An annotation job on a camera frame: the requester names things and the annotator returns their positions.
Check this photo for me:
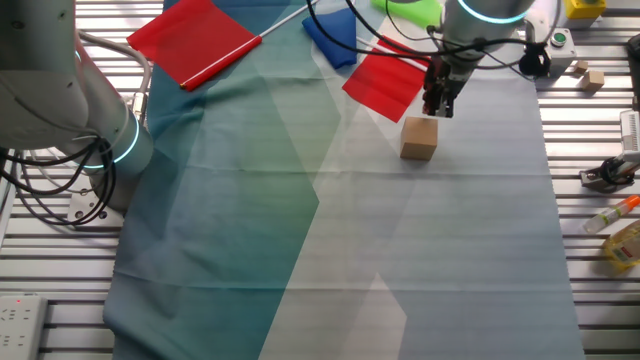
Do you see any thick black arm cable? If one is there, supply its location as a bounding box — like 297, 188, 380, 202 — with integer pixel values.
305, 0, 441, 64

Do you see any black base cable bundle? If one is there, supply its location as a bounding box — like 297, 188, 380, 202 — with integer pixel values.
0, 139, 117, 227

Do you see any yellow liquid bottle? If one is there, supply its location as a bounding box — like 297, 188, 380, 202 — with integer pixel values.
601, 220, 640, 272

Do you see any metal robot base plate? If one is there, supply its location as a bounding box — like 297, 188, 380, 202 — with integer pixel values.
66, 174, 126, 227

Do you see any wooden block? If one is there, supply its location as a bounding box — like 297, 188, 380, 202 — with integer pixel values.
399, 116, 440, 162

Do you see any white ribbed device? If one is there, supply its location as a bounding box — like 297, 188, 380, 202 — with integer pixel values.
619, 109, 640, 154

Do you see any small wooden cube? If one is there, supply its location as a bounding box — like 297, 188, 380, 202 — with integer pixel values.
579, 69, 606, 93

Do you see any red flag with white pole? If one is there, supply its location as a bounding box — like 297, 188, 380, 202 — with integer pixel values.
342, 34, 432, 124

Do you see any blue flag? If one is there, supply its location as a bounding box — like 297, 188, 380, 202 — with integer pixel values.
301, 7, 360, 70

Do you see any orange capped marker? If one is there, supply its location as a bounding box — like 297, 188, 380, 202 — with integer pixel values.
582, 194, 640, 235

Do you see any black metal clamp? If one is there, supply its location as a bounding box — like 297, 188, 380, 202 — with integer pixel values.
579, 155, 636, 194

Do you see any white power strip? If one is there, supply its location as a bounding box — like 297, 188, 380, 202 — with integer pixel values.
0, 294, 49, 360

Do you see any grey box with green button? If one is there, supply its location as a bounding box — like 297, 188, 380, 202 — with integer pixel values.
544, 27, 579, 79

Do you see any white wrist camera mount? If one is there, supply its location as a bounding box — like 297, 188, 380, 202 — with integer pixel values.
522, 7, 554, 51

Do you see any teal grey patterned tablecloth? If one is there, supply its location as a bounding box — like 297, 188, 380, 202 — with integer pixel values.
102, 0, 586, 360

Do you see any black cable with coiled bundle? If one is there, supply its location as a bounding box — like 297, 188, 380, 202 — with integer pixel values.
427, 24, 564, 80

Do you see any green flag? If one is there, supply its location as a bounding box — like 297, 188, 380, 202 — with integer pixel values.
370, 0, 445, 30

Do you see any yellow block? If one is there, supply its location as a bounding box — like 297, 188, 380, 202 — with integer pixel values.
563, 0, 608, 21

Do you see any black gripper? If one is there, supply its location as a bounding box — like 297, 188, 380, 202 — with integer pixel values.
422, 57, 462, 119

